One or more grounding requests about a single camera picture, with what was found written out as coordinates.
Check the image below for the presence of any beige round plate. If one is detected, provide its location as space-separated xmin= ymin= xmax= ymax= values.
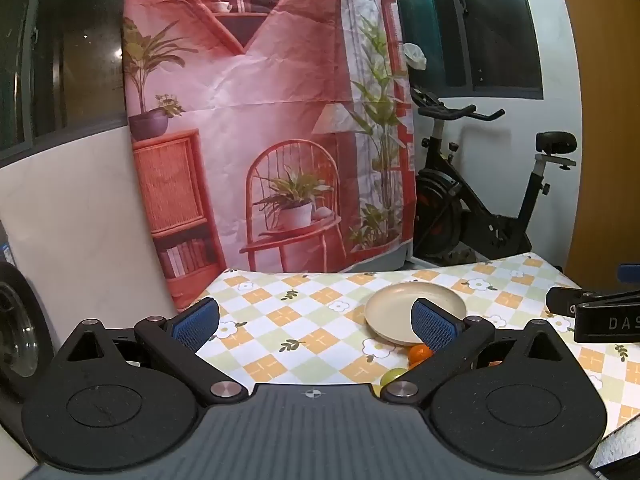
xmin=364 ymin=282 xmax=468 ymax=348

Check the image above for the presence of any checkered floral tablecloth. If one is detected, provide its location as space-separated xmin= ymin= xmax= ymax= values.
xmin=192 ymin=252 xmax=640 ymax=441

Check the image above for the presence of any orange-brown wooden door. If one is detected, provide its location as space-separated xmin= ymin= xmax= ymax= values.
xmin=552 ymin=0 xmax=640 ymax=291

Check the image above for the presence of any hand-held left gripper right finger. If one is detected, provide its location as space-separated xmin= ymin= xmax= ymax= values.
xmin=381 ymin=298 xmax=576 ymax=405

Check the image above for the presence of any white plastic bag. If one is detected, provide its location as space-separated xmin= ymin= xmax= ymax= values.
xmin=402 ymin=42 xmax=428 ymax=71

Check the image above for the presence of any dark sliding window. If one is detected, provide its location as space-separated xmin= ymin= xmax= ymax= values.
xmin=0 ymin=0 xmax=128 ymax=166

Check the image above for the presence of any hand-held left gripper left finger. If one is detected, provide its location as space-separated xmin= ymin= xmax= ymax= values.
xmin=54 ymin=297 xmax=249 ymax=407

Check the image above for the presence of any dark framed window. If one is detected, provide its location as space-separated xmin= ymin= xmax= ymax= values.
xmin=390 ymin=0 xmax=545 ymax=101

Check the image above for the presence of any black exercise bike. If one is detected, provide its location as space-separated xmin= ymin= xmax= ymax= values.
xmin=410 ymin=85 xmax=578 ymax=266

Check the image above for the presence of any printed pink backdrop cloth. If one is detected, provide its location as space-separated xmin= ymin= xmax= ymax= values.
xmin=122 ymin=0 xmax=418 ymax=313

